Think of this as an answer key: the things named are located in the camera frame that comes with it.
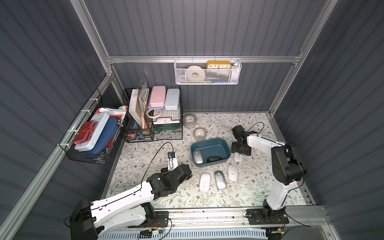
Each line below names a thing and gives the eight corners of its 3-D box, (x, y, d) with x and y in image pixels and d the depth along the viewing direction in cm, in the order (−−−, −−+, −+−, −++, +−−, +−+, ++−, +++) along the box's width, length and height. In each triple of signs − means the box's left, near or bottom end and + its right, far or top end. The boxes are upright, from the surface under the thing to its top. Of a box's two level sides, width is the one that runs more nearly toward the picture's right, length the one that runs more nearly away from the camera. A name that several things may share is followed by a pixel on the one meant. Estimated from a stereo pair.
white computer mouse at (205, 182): (199, 192, 84) (199, 190, 82) (199, 174, 91) (199, 172, 88) (211, 192, 84) (211, 190, 82) (210, 174, 91) (210, 172, 88)
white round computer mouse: (228, 181, 88) (229, 179, 86) (226, 167, 93) (227, 165, 91) (238, 181, 88) (239, 179, 85) (236, 167, 93) (237, 165, 91)
